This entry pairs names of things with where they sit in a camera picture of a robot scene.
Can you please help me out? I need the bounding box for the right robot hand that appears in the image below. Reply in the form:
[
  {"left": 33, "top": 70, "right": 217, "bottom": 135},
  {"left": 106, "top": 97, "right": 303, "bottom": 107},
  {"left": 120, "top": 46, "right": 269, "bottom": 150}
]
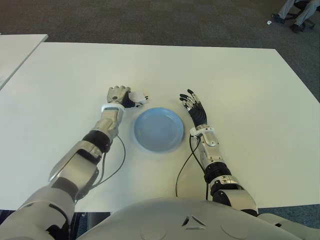
[{"left": 178, "top": 88, "right": 208, "bottom": 130}]

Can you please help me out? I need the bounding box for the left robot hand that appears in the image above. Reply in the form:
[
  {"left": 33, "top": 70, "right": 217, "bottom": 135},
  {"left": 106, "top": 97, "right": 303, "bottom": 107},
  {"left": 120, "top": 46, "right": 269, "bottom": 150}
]
[{"left": 106, "top": 85, "right": 145, "bottom": 110}]

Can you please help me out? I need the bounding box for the white charger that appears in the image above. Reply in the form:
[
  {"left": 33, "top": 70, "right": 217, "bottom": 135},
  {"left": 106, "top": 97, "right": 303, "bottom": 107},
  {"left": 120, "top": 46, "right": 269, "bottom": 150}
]
[{"left": 127, "top": 90, "right": 150, "bottom": 107}]

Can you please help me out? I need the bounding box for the blue plate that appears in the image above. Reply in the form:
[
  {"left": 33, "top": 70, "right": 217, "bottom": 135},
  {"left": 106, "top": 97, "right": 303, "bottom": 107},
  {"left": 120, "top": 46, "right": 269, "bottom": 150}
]
[{"left": 133, "top": 107, "right": 186, "bottom": 153}]

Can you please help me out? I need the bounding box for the grey robot torso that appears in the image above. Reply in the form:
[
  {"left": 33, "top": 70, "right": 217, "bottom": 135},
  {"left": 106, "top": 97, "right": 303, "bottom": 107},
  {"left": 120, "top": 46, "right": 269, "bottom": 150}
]
[{"left": 77, "top": 197, "right": 308, "bottom": 240}]

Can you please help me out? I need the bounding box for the white side table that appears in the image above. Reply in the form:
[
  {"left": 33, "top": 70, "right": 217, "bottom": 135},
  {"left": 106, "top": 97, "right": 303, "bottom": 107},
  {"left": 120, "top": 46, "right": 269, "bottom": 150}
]
[{"left": 0, "top": 34, "right": 49, "bottom": 91}]

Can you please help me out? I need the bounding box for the dark stand under table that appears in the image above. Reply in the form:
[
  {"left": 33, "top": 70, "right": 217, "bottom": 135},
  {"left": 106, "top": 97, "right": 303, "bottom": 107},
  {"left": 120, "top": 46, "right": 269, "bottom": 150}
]
[{"left": 68, "top": 211, "right": 111, "bottom": 240}]

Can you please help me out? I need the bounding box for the black office chair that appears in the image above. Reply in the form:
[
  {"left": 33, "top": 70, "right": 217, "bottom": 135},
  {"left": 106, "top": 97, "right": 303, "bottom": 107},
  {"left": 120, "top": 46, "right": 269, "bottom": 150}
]
[{"left": 284, "top": 0, "right": 316, "bottom": 30}]

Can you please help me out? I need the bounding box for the seated person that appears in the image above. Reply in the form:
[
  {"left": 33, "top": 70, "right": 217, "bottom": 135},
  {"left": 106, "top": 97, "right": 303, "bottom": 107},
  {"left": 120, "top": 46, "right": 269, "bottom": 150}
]
[{"left": 273, "top": 0, "right": 320, "bottom": 33}]

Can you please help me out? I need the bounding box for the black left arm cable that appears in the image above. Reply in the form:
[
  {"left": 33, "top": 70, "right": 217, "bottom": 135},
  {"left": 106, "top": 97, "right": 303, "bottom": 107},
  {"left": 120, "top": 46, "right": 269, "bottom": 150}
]
[{"left": 74, "top": 135, "right": 126, "bottom": 201}]

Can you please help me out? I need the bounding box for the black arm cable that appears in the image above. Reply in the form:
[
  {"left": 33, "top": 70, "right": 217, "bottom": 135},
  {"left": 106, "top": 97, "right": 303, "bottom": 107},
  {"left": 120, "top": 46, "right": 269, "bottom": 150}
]
[
  {"left": 74, "top": 135, "right": 126, "bottom": 201},
  {"left": 175, "top": 136, "right": 213, "bottom": 201}
]

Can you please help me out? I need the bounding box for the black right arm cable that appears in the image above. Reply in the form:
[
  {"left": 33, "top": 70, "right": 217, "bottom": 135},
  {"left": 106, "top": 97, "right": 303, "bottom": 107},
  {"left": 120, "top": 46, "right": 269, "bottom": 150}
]
[{"left": 175, "top": 136, "right": 213, "bottom": 201}]

